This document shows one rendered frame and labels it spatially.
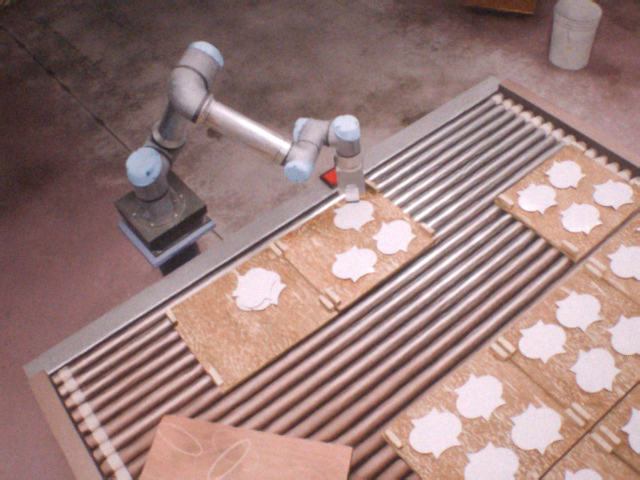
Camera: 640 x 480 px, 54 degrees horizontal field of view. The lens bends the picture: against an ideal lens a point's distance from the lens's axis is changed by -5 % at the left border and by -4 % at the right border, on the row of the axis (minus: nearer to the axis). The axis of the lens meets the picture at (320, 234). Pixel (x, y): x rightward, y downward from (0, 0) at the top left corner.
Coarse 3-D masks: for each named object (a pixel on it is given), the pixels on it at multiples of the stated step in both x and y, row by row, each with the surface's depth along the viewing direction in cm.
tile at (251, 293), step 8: (248, 272) 203; (256, 272) 203; (264, 272) 202; (240, 280) 201; (248, 280) 201; (256, 280) 201; (264, 280) 200; (272, 280) 200; (240, 288) 199; (248, 288) 199; (256, 288) 199; (264, 288) 198; (232, 296) 198; (240, 296) 197; (248, 296) 197; (256, 296) 197; (264, 296) 196; (248, 304) 195; (256, 304) 195
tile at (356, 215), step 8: (344, 208) 219; (352, 208) 218; (360, 208) 218; (368, 208) 218; (336, 216) 217; (344, 216) 216; (352, 216) 216; (360, 216) 216; (368, 216) 215; (336, 224) 214; (344, 224) 214; (352, 224) 214; (360, 224) 213
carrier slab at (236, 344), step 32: (256, 256) 210; (224, 288) 203; (288, 288) 201; (192, 320) 196; (224, 320) 195; (256, 320) 194; (288, 320) 193; (320, 320) 192; (192, 352) 190; (224, 352) 188; (256, 352) 187; (224, 384) 181
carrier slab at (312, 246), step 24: (384, 216) 216; (408, 216) 215; (288, 240) 213; (312, 240) 212; (336, 240) 211; (360, 240) 210; (432, 240) 207; (312, 264) 206; (384, 264) 203; (336, 288) 199; (360, 288) 198
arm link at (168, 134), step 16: (192, 48) 183; (208, 48) 184; (176, 64) 181; (192, 64) 179; (208, 64) 182; (208, 80) 182; (176, 112) 198; (160, 128) 209; (176, 128) 205; (160, 144) 211; (176, 144) 213
